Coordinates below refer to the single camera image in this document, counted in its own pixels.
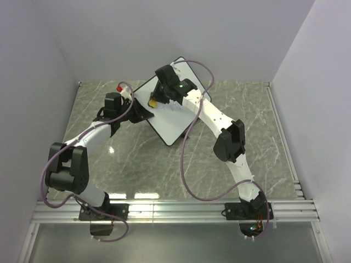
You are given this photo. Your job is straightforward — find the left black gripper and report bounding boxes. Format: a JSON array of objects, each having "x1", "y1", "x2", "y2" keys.
[{"x1": 117, "y1": 98, "x2": 154, "y2": 124}]

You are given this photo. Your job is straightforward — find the yellow whiteboard eraser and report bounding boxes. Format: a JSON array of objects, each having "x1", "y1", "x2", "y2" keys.
[{"x1": 148, "y1": 99, "x2": 157, "y2": 108}]

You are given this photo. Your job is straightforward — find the white whiteboard with black frame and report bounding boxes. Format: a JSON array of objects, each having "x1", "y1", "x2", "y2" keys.
[{"x1": 134, "y1": 62, "x2": 209, "y2": 146}]

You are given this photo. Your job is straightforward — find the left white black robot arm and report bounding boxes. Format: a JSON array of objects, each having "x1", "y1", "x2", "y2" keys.
[{"x1": 41, "y1": 92, "x2": 154, "y2": 220}]

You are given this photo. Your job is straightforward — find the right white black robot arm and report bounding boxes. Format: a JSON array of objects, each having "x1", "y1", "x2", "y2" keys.
[{"x1": 150, "y1": 79, "x2": 269, "y2": 219}]

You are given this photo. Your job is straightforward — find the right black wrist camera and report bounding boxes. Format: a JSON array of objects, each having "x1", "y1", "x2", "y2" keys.
[{"x1": 155, "y1": 65, "x2": 198, "y2": 97}]

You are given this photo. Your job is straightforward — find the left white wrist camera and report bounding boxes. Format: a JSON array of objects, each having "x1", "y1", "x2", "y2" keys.
[{"x1": 116, "y1": 86, "x2": 133, "y2": 100}]

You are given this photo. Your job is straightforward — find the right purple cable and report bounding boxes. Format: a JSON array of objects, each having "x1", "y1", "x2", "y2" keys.
[{"x1": 172, "y1": 60, "x2": 271, "y2": 242}]

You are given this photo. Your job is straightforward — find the purple cable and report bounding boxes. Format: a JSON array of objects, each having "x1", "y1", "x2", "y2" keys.
[
  {"x1": 172, "y1": 60, "x2": 271, "y2": 242},
  {"x1": 39, "y1": 81, "x2": 135, "y2": 242}
]

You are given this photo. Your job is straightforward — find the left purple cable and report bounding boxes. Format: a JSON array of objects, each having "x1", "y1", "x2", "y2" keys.
[{"x1": 39, "y1": 81, "x2": 135, "y2": 242}]

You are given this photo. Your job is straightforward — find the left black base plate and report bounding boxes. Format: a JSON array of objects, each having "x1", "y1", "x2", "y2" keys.
[{"x1": 78, "y1": 203, "x2": 129, "y2": 221}]

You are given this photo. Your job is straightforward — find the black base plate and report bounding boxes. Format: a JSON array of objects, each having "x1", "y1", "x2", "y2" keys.
[
  {"x1": 221, "y1": 202, "x2": 274, "y2": 220},
  {"x1": 78, "y1": 203, "x2": 129, "y2": 221}
]

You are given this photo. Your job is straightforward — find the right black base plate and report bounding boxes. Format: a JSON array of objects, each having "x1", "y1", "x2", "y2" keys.
[{"x1": 221, "y1": 202, "x2": 274, "y2": 220}]

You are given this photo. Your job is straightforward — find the aluminium mounting rail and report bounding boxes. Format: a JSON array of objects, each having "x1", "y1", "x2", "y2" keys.
[{"x1": 31, "y1": 199, "x2": 320, "y2": 224}]

